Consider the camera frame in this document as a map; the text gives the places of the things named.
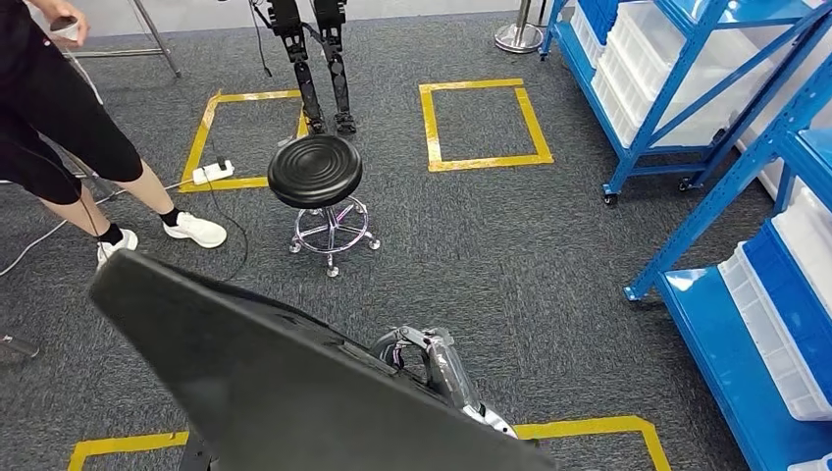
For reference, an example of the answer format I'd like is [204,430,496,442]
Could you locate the person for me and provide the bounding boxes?
[0,0,229,271]

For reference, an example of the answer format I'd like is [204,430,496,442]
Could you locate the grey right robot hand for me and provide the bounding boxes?
[370,325,486,414]

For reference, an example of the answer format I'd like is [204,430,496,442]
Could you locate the black plastic plate with cutouts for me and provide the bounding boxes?
[87,249,560,471]

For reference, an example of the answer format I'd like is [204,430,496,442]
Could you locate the black floor cable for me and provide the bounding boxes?
[207,159,251,284]

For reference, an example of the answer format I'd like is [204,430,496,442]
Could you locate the white handheld device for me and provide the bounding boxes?
[49,16,80,43]

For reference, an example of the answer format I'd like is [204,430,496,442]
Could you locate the small white plastic crate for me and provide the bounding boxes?
[570,6,605,70]

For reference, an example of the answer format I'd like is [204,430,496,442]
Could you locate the large white plastic crate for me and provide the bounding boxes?
[610,0,801,85]
[591,35,778,151]

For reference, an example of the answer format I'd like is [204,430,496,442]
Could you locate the chrome stanchion with round base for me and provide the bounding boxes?
[494,0,545,55]

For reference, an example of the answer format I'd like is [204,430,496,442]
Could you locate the white power strip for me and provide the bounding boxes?
[191,159,235,187]

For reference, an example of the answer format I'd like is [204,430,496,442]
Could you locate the blue steel shelf rack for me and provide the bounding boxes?
[538,0,832,208]
[623,61,832,471]

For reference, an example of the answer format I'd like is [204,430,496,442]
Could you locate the grey metal stand legs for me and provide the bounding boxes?
[61,0,184,79]

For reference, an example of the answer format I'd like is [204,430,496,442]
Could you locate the black round stool chrome base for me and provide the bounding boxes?
[266,133,383,280]

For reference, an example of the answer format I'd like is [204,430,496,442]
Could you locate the black humanoid robot legs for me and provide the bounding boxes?
[249,0,359,137]

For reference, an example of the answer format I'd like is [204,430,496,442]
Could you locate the person's hand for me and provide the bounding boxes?
[26,0,90,48]

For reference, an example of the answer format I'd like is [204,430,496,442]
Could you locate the yellow floor tape square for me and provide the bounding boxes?
[419,78,555,175]
[179,88,311,195]
[68,415,672,471]

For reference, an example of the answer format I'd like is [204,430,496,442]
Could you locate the white floor cable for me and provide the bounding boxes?
[0,179,196,278]

